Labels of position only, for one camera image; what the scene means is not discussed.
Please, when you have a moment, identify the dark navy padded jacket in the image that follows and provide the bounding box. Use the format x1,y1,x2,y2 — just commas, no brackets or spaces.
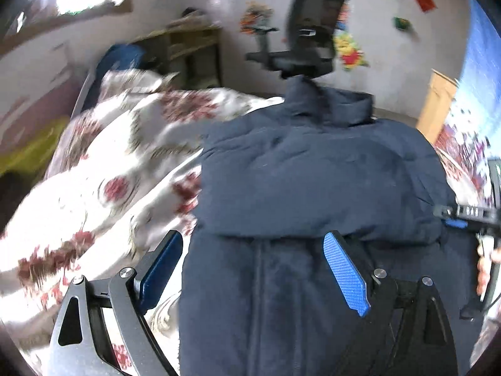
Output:
179,76,481,375

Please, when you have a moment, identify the person's right hand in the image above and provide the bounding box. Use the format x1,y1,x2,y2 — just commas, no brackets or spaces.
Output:
476,236,500,296

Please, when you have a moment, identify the blue patterned door curtain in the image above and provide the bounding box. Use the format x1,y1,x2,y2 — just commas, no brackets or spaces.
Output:
434,0,500,207

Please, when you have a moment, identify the floral white bed quilt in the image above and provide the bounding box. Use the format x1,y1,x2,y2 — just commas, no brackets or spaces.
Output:
1,70,279,375

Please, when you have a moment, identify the yellow green cloth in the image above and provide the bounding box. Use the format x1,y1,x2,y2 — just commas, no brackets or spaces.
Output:
1,116,70,176

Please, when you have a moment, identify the winnie pooh poster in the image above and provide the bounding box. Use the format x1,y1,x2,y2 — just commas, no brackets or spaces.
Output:
334,30,369,71

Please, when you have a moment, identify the green hanging box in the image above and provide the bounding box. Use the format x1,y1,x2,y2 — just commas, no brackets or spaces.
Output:
393,17,413,32

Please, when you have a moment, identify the blue backpack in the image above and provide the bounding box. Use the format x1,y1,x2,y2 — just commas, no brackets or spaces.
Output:
82,44,145,110

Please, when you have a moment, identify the wooden desk shelf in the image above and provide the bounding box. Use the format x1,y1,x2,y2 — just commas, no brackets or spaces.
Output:
132,25,223,90

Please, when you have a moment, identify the black mesh office chair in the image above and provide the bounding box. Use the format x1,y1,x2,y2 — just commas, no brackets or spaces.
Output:
245,0,346,80

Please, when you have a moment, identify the colourful cartoon poster left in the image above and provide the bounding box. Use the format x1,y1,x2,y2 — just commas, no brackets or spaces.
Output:
240,1,273,35

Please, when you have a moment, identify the wooden door frame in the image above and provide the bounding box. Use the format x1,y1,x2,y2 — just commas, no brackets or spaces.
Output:
416,70,458,144

